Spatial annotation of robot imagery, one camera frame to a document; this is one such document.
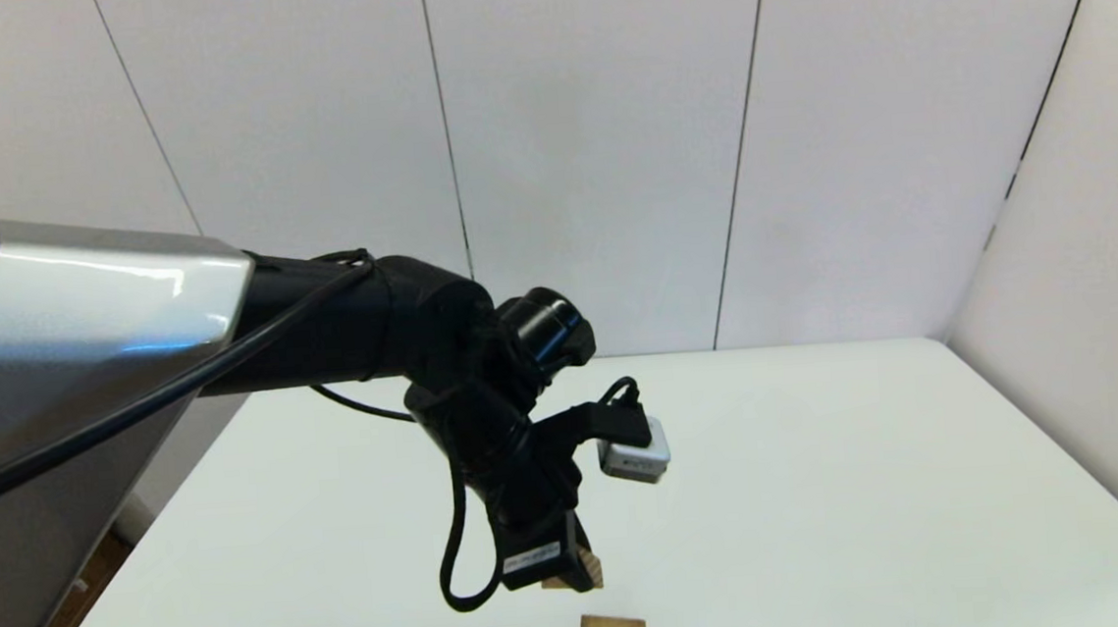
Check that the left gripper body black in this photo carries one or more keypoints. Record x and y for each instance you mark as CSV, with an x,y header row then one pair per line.
x,y
522,483

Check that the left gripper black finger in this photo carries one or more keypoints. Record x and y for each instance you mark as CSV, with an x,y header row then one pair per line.
x,y
538,582
580,533

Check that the triangular wooden building block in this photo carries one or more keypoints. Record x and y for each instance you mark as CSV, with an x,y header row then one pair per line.
x,y
582,570

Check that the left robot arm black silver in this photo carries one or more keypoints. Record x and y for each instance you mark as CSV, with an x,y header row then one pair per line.
x,y
353,318

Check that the left camera mount bracket black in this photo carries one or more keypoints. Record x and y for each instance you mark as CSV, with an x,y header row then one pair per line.
x,y
577,425

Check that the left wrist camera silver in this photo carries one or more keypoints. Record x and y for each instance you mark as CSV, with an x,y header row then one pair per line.
x,y
638,460

